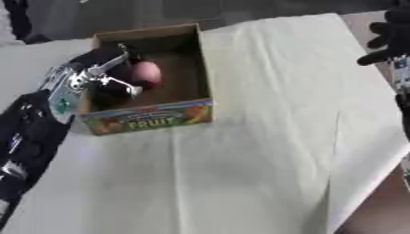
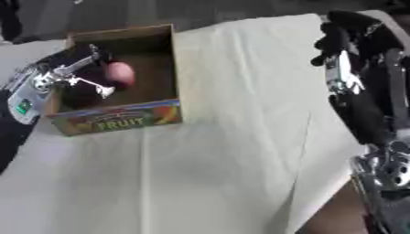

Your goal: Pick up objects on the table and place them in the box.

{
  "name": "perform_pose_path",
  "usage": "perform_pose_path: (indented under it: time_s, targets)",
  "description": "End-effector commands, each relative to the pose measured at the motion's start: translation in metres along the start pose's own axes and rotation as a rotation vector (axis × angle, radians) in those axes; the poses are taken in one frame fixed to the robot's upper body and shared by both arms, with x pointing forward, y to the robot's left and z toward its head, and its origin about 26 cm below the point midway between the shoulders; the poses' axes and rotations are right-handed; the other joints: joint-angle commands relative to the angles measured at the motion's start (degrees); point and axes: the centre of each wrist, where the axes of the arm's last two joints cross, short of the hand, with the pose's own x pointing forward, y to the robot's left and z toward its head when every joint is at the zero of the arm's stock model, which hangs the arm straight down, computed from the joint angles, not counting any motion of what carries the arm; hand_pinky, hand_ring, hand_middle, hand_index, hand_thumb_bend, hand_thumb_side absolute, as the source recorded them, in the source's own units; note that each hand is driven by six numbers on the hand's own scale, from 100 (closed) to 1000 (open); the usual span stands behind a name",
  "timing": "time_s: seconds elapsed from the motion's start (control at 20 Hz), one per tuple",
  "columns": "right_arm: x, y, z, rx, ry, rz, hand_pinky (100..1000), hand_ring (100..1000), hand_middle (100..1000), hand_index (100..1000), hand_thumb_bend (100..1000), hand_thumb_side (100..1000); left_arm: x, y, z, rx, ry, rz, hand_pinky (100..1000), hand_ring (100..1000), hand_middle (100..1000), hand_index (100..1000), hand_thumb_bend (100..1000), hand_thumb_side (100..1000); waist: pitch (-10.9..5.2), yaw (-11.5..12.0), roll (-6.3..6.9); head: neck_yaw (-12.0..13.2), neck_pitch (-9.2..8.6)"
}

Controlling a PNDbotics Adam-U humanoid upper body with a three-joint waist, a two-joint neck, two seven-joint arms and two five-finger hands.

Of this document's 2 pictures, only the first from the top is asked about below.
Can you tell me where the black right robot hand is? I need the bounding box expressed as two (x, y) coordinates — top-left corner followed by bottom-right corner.
(355, 0), (410, 67)

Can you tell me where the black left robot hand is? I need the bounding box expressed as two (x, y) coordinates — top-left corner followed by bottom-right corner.
(69, 42), (164, 106)

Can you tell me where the pink and red toy fruit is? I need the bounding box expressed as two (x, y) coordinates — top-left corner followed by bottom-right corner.
(128, 60), (164, 91)

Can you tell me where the cardboard box with fruit print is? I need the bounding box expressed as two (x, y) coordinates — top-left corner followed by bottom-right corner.
(73, 22), (215, 137)

